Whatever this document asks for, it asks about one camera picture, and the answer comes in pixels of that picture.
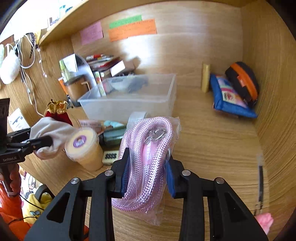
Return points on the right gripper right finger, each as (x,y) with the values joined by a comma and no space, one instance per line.
(229,217)

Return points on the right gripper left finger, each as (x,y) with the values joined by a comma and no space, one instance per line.
(64,218)

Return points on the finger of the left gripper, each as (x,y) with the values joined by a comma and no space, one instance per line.
(38,143)
(21,134)

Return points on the red velvet gold pouch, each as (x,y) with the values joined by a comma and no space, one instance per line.
(58,111)

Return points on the yellow cream tub purple label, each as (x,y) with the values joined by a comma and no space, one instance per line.
(83,147)

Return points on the small black white eraser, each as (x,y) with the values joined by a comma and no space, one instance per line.
(109,157)

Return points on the dark green glass bottle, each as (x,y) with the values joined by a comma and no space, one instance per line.
(112,136)

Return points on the orange sleeve forearm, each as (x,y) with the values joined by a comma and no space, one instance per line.
(11,212)

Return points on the left hand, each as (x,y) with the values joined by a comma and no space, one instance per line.
(11,179)

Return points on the black makeup brush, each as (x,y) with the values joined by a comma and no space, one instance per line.
(259,205)

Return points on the white fluffy bag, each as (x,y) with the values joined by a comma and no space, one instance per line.
(10,65)

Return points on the brown lidded ceramic mug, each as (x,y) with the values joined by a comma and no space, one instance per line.
(76,87)

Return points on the light blue small case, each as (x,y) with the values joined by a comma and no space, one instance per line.
(113,124)

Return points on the clear plastic storage bin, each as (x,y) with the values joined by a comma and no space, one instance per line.
(116,98)

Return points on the fruit candy box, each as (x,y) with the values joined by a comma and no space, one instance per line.
(99,83)

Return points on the stack of books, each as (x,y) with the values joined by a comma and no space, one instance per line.
(103,63)

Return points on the white cardboard box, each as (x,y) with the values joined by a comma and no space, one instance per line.
(122,67)

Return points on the blue patchwork fabric pouch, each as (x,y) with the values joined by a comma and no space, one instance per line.
(227,100)

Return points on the pink sticky note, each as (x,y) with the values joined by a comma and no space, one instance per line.
(91,33)

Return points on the black orange zip case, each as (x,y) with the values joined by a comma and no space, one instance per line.
(244,82)

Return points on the yellow lotion tube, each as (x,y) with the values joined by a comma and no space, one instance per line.
(205,77)

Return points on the green sticky note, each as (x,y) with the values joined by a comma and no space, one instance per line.
(125,21)

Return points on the orange sticky note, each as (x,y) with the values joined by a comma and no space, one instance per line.
(146,27)

